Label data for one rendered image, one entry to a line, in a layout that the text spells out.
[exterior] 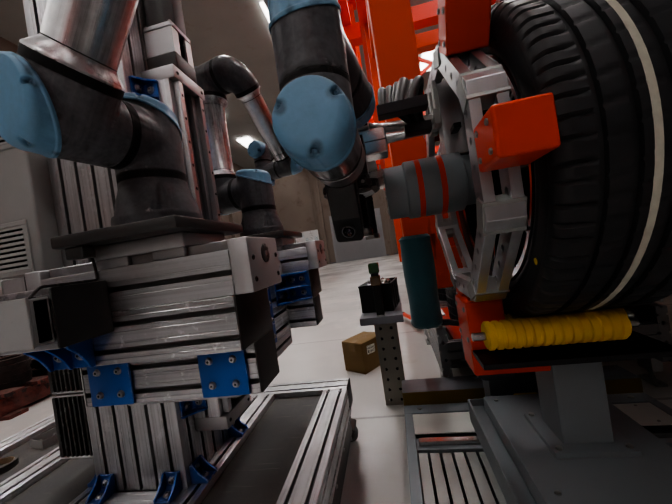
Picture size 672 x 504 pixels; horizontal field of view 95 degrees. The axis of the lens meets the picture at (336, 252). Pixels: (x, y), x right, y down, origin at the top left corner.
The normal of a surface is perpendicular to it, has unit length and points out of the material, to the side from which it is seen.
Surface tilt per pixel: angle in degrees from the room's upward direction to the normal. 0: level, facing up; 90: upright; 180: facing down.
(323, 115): 90
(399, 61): 90
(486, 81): 90
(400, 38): 90
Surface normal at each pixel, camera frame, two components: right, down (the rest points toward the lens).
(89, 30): 0.58, 0.45
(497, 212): -0.18, 0.03
